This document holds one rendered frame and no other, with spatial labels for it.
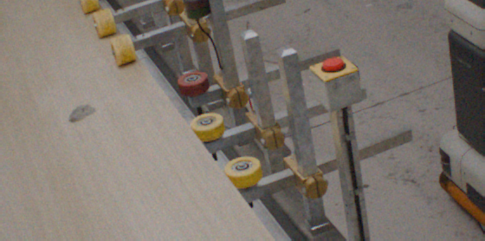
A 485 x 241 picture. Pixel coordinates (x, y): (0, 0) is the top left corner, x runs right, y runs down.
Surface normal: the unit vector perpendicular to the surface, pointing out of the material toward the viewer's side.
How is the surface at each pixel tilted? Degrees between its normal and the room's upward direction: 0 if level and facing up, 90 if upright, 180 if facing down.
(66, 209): 0
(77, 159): 0
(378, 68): 0
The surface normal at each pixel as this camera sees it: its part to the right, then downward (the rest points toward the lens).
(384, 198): -0.18, -0.87
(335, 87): 0.34, 0.38
